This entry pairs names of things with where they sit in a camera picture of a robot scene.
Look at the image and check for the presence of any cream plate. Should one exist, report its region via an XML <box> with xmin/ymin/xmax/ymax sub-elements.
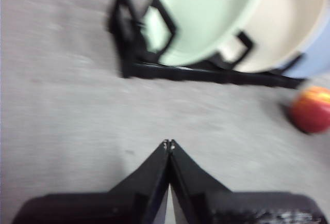
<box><xmin>221</xmin><ymin>0</ymin><xmax>330</xmax><ymax>74</ymax></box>

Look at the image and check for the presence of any pale green plate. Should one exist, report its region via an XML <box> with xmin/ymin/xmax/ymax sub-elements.
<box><xmin>143</xmin><ymin>0</ymin><xmax>270</xmax><ymax>66</ymax></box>

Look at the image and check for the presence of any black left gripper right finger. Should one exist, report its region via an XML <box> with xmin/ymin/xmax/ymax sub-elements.
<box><xmin>169</xmin><ymin>138</ymin><xmax>328</xmax><ymax>224</ymax></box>

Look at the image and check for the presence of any black plate rack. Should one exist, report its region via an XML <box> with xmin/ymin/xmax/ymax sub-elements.
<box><xmin>105</xmin><ymin>0</ymin><xmax>307</xmax><ymax>90</ymax></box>

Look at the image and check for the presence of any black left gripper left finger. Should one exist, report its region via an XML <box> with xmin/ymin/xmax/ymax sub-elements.
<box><xmin>11</xmin><ymin>138</ymin><xmax>170</xmax><ymax>224</ymax></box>

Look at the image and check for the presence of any blue plate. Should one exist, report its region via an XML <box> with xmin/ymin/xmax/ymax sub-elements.
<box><xmin>279</xmin><ymin>7</ymin><xmax>330</xmax><ymax>79</ymax></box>

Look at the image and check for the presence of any red apple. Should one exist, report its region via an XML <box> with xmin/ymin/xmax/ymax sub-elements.
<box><xmin>288</xmin><ymin>86</ymin><xmax>330</xmax><ymax>134</ymax></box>

